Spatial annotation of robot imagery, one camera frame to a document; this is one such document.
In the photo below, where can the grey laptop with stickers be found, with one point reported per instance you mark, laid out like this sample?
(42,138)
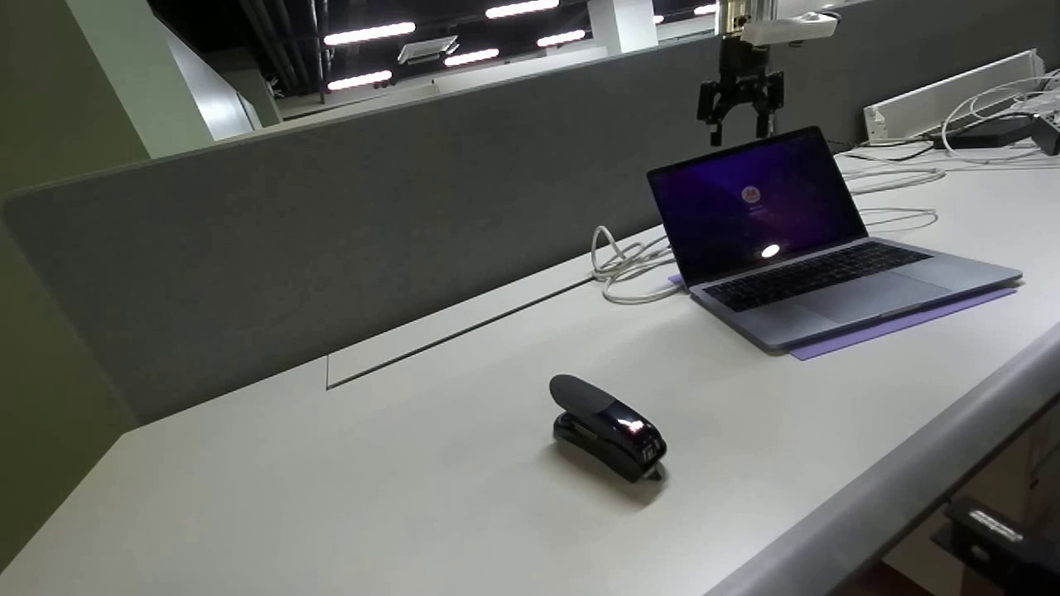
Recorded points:
(767,238)

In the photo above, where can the grey desk divider panel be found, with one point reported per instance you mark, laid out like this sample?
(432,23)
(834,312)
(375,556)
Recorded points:
(201,272)

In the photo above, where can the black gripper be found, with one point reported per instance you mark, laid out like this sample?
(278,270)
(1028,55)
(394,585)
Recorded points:
(742,76)

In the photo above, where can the black power adapter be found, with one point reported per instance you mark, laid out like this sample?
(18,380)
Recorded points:
(1005,132)

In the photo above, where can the black stapler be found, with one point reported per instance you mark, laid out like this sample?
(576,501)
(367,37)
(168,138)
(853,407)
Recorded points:
(607,429)

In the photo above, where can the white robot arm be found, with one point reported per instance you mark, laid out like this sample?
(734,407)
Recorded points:
(748,33)

